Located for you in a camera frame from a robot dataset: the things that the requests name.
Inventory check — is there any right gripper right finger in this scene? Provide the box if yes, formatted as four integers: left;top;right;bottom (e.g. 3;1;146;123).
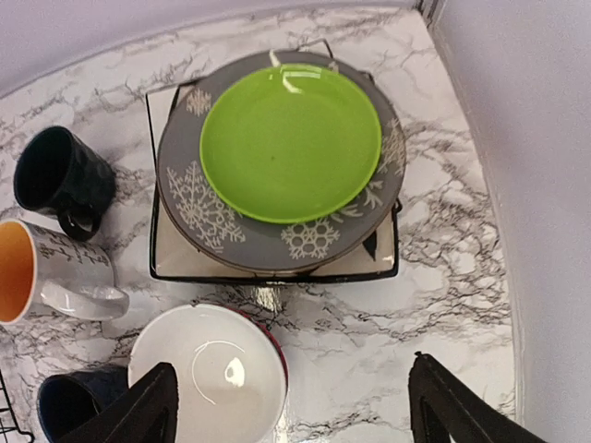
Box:
408;352;543;443

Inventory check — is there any beige bowl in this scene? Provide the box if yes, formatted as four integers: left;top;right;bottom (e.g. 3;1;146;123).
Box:
127;304;288;442

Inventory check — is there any black wire dish rack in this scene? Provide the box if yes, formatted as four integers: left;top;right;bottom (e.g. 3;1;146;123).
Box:
1;360;37;442

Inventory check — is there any dark blue cup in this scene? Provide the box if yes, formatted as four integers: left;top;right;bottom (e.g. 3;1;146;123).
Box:
37;365;128;442

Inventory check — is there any green plate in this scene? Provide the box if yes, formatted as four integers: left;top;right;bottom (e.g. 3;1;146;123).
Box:
199;64;381;224

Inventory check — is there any floral glass mug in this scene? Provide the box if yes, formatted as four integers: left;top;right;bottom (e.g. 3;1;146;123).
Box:
1;219;129;326

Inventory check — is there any blue patterned bowl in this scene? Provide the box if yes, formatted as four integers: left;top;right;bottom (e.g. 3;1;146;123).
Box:
237;310;289;389

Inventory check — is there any square floral plate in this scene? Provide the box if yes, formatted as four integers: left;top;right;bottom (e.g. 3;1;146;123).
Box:
147;71;406;284

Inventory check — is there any dark teal cup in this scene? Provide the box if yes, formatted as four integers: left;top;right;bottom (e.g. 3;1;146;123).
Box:
13;126;116;242

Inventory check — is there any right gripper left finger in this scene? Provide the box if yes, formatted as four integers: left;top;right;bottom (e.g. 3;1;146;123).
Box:
60;362;178;443

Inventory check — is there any right aluminium frame post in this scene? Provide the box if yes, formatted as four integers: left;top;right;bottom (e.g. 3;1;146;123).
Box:
416;0;447;30

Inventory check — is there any grey reindeer plate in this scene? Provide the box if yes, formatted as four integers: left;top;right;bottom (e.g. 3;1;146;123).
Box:
156;50;406;273

